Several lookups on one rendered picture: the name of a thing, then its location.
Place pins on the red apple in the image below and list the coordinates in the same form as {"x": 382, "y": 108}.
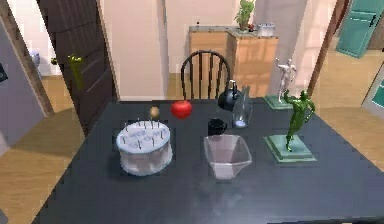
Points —
{"x": 181, "y": 108}

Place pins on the black mug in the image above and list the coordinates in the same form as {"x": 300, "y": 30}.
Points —
{"x": 216, "y": 127}

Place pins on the black spindle chair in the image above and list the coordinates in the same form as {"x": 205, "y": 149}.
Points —
{"x": 205, "y": 76}

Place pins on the small brown egg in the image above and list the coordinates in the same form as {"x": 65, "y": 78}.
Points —
{"x": 154, "y": 112}

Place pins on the black kettle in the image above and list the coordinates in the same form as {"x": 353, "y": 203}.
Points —
{"x": 228, "y": 98}

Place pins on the clear glass bottle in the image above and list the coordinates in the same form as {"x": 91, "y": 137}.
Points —
{"x": 242, "y": 111}

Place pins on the clear glass square bowl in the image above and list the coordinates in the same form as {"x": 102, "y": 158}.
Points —
{"x": 226, "y": 155}

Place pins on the white cake with candles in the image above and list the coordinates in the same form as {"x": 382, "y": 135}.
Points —
{"x": 145, "y": 150}

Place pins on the wooden counter cabinet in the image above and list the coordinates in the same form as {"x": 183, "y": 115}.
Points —
{"x": 250, "y": 60}

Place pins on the white figure statue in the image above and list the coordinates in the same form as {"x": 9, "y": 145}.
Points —
{"x": 285, "y": 90}

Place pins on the small red object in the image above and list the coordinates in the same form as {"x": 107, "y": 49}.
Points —
{"x": 250, "y": 27}

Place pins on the dark grey table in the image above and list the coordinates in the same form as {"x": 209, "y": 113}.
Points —
{"x": 133, "y": 196}

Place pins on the green figure statue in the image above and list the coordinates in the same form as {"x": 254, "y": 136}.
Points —
{"x": 293, "y": 133}

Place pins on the grey metal pot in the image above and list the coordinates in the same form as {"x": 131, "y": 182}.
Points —
{"x": 265, "y": 29}

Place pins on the green house plant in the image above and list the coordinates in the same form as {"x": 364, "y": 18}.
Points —
{"x": 245, "y": 13}

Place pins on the dark brown room door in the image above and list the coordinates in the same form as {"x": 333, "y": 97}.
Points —
{"x": 76, "y": 56}

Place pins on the grey room door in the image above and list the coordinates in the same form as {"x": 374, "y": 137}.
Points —
{"x": 16, "y": 90}

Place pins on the framed teal picture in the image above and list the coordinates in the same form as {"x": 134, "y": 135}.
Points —
{"x": 375, "y": 93}

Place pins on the teal room door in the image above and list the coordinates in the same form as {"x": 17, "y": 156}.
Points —
{"x": 360, "y": 28}

